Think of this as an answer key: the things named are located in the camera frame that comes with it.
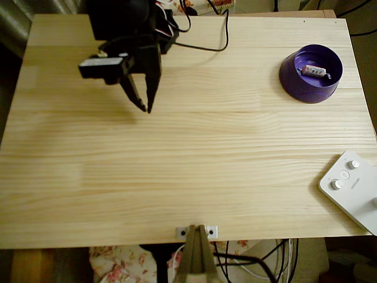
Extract black camera box white label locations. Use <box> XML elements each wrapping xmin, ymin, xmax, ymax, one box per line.
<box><xmin>78</xmin><ymin>55</ymin><xmax>131</xmax><ymax>87</ymax></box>

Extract purple bowl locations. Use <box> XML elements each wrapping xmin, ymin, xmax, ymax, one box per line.
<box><xmin>278</xmin><ymin>44</ymin><xmax>345</xmax><ymax>104</ymax></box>

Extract looped black cable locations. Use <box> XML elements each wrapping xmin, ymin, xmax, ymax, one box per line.
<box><xmin>178</xmin><ymin>0</ymin><xmax>192</xmax><ymax>33</ymax></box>

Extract floral cushion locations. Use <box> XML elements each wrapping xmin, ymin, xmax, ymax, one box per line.
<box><xmin>88</xmin><ymin>239</ymin><xmax>252</xmax><ymax>283</ymax></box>

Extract white cable under table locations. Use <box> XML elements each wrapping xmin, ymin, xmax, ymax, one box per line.
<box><xmin>170</xmin><ymin>239</ymin><xmax>295</xmax><ymax>281</ymax></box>

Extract floral cloth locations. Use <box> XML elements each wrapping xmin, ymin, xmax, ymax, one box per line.
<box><xmin>172</xmin><ymin>0</ymin><xmax>237</xmax><ymax>16</ymax></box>

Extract white device with knobs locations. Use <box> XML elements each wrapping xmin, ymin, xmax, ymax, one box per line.
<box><xmin>318</xmin><ymin>150</ymin><xmax>377</xmax><ymax>237</ymax></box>

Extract metal bracket with screws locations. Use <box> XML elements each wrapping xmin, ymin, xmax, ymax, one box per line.
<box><xmin>176</xmin><ymin>225</ymin><xmax>219</xmax><ymax>239</ymax></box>

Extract black cable under table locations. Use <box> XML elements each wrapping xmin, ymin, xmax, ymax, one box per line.
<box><xmin>212</xmin><ymin>238</ymin><xmax>299</xmax><ymax>283</ymax></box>

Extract white red servo wires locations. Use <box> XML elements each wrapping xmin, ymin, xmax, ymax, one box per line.
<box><xmin>153</xmin><ymin>0</ymin><xmax>178</xmax><ymax>38</ymax></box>

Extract long black power cable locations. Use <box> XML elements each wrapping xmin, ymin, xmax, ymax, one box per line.
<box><xmin>173</xmin><ymin>0</ymin><xmax>230</xmax><ymax>52</ymax></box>

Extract black stand pole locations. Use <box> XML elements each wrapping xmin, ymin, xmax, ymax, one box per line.
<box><xmin>139</xmin><ymin>243</ymin><xmax>185</xmax><ymax>283</ymax></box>

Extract candy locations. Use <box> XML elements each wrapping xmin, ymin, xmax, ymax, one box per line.
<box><xmin>296</xmin><ymin>64</ymin><xmax>333</xmax><ymax>81</ymax></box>

